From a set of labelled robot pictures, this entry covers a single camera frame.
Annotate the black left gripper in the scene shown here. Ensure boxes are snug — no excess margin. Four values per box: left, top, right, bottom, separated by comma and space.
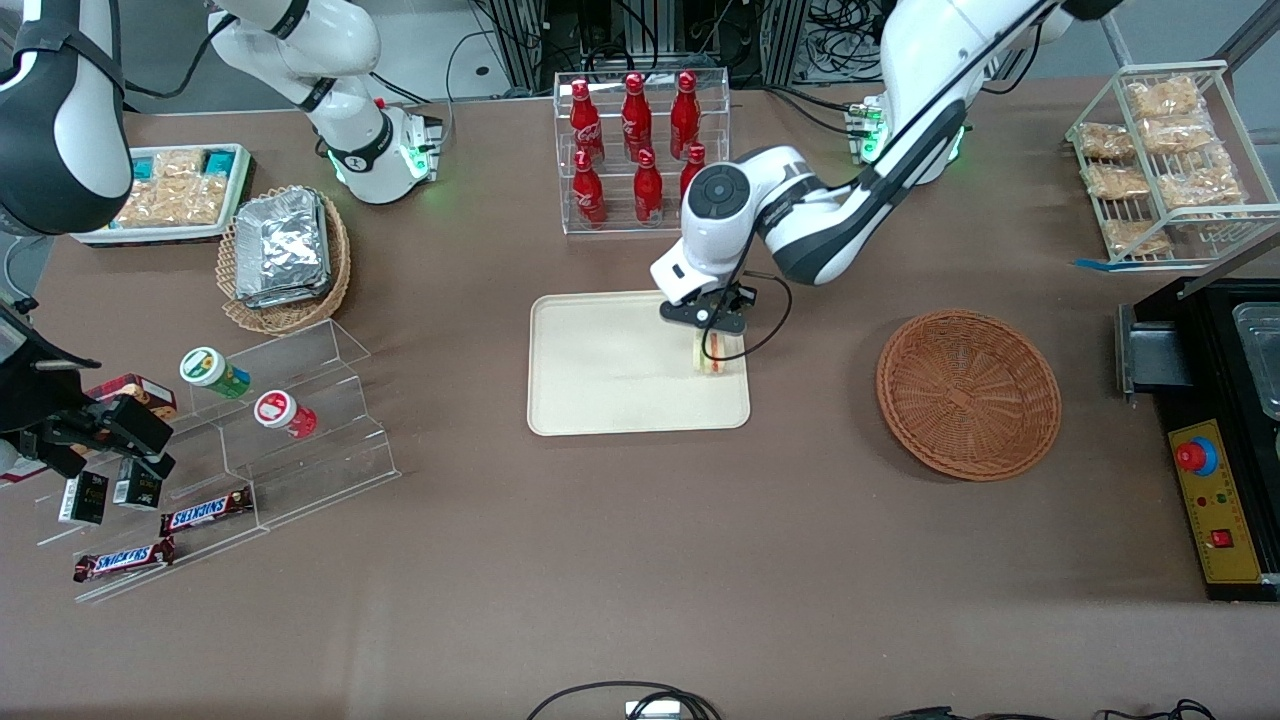
660, 285, 758, 359

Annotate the triangle sandwich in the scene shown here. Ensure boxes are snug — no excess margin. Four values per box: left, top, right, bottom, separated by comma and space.
692, 332, 747, 378

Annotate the beige rectangular tray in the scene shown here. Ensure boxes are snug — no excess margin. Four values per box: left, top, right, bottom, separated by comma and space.
527, 290, 751, 438

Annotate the white rectangular snack tray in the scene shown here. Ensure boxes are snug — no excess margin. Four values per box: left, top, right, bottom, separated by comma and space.
70, 143, 256, 247

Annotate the small tan wicker basket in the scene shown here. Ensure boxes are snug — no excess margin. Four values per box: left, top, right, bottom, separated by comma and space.
215, 185, 353, 336

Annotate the round brown wicker basket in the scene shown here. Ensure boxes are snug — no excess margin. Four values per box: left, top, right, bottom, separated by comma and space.
876, 308, 1063, 483

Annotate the small black carton box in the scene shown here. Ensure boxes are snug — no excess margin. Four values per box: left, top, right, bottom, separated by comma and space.
58, 472, 109, 526
112, 458, 164, 511

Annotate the red-brown carton box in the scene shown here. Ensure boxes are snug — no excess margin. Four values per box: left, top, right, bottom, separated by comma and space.
85, 373, 179, 421

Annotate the Snickers chocolate bar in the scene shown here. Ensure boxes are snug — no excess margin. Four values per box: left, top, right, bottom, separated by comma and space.
160, 486, 254, 538
72, 537, 178, 584

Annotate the green jar with white lid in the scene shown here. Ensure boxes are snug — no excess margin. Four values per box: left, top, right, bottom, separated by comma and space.
180, 346, 253, 401

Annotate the clear acrylic bottle rack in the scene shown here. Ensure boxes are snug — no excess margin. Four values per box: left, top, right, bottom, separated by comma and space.
553, 68, 731, 236

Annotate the red jar with white lid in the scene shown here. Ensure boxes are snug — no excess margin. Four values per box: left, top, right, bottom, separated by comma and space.
253, 390, 319, 441

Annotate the clear acrylic tiered stand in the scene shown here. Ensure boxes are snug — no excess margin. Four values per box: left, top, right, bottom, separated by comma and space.
35, 318, 403, 604

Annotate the silver foil package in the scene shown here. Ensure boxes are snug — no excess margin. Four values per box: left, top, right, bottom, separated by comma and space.
238, 280, 334, 311
235, 190, 331, 296

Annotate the brown table mat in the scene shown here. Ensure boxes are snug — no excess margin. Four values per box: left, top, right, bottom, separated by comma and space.
0, 75, 1280, 720

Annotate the yellow cracker snack pack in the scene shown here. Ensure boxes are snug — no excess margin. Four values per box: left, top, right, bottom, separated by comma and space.
180, 172, 233, 226
115, 180, 186, 229
150, 148, 206, 181

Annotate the clear bag of crackers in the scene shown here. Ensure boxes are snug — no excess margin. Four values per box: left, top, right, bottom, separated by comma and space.
1158, 150, 1246, 211
1085, 162, 1151, 201
1127, 77, 1204, 119
1140, 115, 1216, 153
1077, 122, 1136, 161
1103, 218, 1171, 256

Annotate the black appliance housing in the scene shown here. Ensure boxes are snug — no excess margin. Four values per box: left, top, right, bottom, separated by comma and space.
1115, 275, 1280, 603

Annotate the grey aluminium bar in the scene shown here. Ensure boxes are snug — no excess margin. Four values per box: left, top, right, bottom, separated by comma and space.
1180, 225, 1280, 301
1215, 0, 1280, 71

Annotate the yellow control panel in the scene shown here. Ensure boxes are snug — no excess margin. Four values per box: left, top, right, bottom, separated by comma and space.
1167, 418, 1263, 586

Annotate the steel insert pan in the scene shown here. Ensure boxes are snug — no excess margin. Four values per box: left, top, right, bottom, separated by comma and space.
1232, 300, 1280, 421

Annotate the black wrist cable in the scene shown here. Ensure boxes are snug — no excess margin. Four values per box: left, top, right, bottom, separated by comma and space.
740, 268, 794, 359

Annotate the aluminium frame post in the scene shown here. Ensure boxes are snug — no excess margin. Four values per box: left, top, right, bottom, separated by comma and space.
490, 0, 561, 91
760, 0, 813, 87

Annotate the black cable bundle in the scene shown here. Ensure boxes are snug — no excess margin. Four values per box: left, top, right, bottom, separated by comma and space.
805, 0, 896, 81

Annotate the black cable loop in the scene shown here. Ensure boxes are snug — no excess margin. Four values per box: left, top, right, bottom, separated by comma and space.
625, 692, 703, 720

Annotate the black hub output cable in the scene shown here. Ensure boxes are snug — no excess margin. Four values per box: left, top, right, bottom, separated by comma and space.
527, 682, 723, 720

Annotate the black floor cable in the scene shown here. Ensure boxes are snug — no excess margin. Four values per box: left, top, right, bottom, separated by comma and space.
1125, 698, 1219, 720
880, 705, 1011, 720

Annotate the white wire rack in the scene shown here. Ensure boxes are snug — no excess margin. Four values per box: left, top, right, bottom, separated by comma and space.
1065, 60, 1280, 271

